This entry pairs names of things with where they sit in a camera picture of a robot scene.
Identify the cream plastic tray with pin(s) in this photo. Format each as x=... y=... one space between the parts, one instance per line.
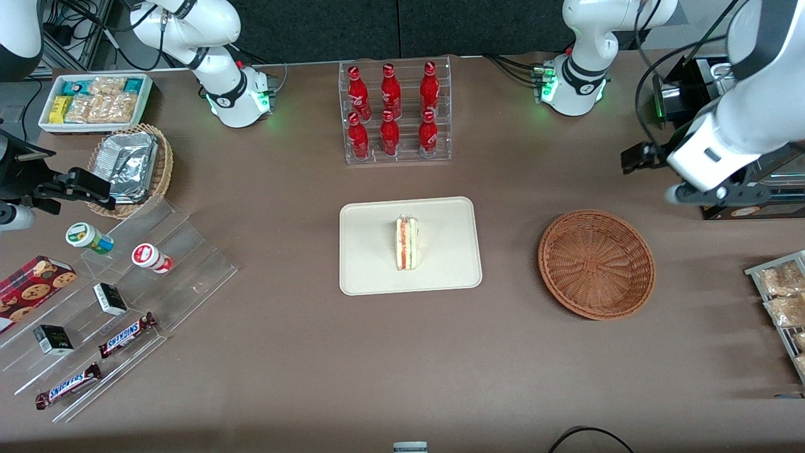
x=371 y=251

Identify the brown wicker basket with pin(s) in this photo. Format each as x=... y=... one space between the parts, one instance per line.
x=594 y=264

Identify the red cookie box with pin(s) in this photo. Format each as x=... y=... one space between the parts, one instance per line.
x=31 y=290

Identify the teal snack packet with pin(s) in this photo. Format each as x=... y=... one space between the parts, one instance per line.
x=133 y=85
x=74 y=86

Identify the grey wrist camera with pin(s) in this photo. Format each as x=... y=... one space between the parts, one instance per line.
x=16 y=218
x=679 y=194

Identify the white plastic snack bin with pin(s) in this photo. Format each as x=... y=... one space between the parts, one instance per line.
x=45 y=126

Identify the aluminium frame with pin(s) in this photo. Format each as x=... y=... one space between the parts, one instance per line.
x=75 y=38

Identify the clear acrylic bottle rack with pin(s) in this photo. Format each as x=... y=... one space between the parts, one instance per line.
x=409 y=135

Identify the small black box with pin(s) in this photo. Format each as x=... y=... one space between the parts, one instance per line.
x=53 y=340
x=111 y=299

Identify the red cola bottle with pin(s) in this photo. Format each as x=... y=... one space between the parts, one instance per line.
x=390 y=139
x=429 y=91
x=428 y=139
x=358 y=94
x=390 y=93
x=358 y=141

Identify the triangle sandwich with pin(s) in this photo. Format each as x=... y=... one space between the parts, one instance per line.
x=406 y=244

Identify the clear acrylic step display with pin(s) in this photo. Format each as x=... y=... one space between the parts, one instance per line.
x=188 y=264

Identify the clear cracker bag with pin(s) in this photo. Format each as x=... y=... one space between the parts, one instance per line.
x=107 y=86
x=100 y=109

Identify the red lid cup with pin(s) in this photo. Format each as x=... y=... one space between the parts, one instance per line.
x=149 y=257

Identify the light wicker basket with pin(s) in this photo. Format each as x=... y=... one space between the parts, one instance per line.
x=165 y=165

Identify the grey device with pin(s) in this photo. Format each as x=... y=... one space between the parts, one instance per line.
x=410 y=447

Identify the steel pan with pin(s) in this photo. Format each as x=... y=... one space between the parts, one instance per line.
x=722 y=75

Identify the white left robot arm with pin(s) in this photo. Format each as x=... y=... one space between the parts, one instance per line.
x=748 y=107

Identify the silver foil packet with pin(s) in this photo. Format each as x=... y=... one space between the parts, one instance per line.
x=129 y=165

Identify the green lid cup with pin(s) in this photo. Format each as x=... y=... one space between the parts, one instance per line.
x=88 y=238

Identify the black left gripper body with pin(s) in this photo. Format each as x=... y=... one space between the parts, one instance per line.
x=654 y=153

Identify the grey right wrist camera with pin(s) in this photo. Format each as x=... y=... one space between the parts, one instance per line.
x=16 y=218

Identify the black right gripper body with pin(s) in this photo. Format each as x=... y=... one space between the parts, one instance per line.
x=14 y=171

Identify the clear snack bag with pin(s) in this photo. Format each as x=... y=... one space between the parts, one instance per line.
x=786 y=311
x=780 y=280

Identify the black counter appliance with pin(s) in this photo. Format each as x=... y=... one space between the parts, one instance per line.
x=676 y=100

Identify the snickers bar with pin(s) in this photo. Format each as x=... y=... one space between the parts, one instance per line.
x=126 y=336
x=66 y=387

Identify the yellow snack packet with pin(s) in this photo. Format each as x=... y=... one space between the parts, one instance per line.
x=59 y=109

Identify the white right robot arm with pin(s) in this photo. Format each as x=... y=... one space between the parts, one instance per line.
x=220 y=69

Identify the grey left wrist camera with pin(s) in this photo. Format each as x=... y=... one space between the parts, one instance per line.
x=679 y=194

